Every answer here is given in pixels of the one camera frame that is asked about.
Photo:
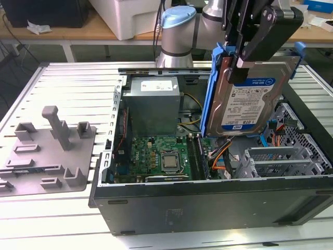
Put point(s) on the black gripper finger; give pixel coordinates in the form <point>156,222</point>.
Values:
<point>235,23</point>
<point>270,34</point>

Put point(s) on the hard disk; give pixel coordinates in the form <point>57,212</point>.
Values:
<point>247,109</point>

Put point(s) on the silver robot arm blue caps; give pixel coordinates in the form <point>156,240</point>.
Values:
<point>179,36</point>

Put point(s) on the silver disk bay cage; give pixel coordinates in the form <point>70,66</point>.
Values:
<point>273,166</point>

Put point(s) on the crumpled clear plastic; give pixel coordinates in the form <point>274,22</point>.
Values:
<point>309,22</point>

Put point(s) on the black waste bin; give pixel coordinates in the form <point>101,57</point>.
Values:
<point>199,54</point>

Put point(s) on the white card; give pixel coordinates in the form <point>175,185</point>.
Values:
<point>317,21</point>

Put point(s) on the blue cardboard box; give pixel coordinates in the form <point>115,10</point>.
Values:
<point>320,5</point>

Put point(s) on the white printer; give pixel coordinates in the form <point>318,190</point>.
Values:
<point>125,18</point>

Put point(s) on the grey power supply unit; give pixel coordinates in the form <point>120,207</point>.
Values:
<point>151,112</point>

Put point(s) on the black RAM slot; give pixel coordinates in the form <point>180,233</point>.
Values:
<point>195,156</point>
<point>190,153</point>

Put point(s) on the installed RAM stick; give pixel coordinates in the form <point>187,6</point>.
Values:
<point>203,159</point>

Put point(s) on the silver CPU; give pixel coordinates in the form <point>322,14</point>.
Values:
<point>170,161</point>

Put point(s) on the green motherboard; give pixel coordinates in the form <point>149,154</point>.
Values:
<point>145,156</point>

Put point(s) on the black expansion card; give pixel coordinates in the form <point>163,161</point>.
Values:
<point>166,178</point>

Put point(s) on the black PC case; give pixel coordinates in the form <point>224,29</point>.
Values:
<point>208,208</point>

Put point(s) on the large black box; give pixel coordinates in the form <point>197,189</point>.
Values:
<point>46,13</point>

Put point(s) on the crumpled white paper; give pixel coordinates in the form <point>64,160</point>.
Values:
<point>39,27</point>

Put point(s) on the grey parts rack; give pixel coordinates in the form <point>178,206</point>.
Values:
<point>49,161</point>

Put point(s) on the spare RAM stick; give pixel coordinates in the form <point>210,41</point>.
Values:
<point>27,172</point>

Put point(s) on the CPU socket with metal frame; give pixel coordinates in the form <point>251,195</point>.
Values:
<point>160,161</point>

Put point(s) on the wooden desk white frame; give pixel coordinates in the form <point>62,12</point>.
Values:
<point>65,34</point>

